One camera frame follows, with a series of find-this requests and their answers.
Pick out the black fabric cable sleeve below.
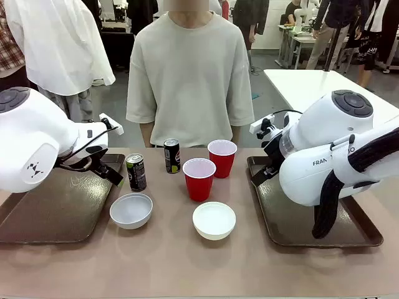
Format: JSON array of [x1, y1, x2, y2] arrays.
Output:
[[311, 127, 399, 240]]

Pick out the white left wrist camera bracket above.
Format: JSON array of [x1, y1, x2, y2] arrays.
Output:
[[99, 113, 124, 135]]

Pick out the bystander in white shirt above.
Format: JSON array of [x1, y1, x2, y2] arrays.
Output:
[[3, 0, 117, 122]]

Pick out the bystander in black shorts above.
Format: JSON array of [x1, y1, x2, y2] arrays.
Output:
[[355, 0, 399, 88]]

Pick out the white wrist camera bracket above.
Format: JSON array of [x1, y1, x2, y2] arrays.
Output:
[[99, 113, 124, 135], [249, 114, 276, 134]]

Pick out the white bowl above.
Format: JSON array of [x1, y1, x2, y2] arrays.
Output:
[[109, 192, 154, 230], [192, 201, 237, 241]]

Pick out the black pepsi can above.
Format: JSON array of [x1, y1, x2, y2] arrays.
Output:
[[163, 138, 182, 174]]

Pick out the bystander in dark clothes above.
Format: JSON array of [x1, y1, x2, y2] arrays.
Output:
[[233, 0, 271, 52]]

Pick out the white side table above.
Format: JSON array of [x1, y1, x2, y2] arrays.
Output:
[[263, 69, 399, 120]]

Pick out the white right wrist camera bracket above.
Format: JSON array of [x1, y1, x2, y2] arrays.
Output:
[[249, 114, 276, 134]]

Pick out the grey background workbench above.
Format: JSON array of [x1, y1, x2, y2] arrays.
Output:
[[274, 24, 322, 70]]

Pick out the person in beige t-shirt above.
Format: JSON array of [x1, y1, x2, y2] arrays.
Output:
[[125, 0, 255, 149]]

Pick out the person's left forearm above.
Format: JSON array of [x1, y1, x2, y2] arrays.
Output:
[[231, 125, 243, 146]]

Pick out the bystander in beige trousers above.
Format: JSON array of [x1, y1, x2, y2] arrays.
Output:
[[305, 0, 362, 71]]

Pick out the black can with green top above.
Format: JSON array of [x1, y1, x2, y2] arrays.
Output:
[[125, 153, 148, 192]]

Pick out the person's right forearm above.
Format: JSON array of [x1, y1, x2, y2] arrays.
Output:
[[139, 123, 154, 148]]

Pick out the bystander in plaid shirt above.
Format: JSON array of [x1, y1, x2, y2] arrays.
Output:
[[0, 0, 31, 91]]

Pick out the red plastic cup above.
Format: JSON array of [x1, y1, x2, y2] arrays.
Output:
[[207, 140, 238, 179], [182, 158, 217, 202]]

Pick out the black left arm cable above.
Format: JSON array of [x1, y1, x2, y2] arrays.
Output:
[[57, 120, 121, 163]]

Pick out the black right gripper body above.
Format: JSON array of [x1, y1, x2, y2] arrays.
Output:
[[262, 136, 284, 171]]

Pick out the brown plastic tray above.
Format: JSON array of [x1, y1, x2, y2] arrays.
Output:
[[246, 155, 385, 248], [0, 153, 127, 244]]

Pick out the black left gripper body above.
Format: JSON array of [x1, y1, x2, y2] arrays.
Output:
[[57, 151, 110, 176]]

